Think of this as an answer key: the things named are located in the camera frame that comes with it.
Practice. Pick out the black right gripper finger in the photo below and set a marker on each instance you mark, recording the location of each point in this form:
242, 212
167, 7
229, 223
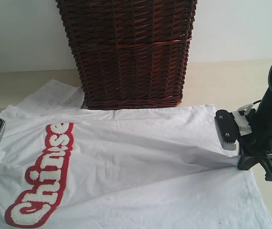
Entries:
247, 161
266, 163

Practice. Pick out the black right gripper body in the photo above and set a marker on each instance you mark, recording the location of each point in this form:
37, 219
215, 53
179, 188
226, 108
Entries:
249, 144

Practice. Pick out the white t-shirt red lettering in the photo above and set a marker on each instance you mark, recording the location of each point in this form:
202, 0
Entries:
62, 167

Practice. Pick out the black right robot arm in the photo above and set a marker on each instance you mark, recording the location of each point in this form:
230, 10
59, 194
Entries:
261, 118

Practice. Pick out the dark brown wicker basket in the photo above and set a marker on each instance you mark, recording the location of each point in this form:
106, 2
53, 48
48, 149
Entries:
129, 53

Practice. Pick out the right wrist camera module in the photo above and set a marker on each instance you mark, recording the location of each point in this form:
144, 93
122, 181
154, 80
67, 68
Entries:
233, 127

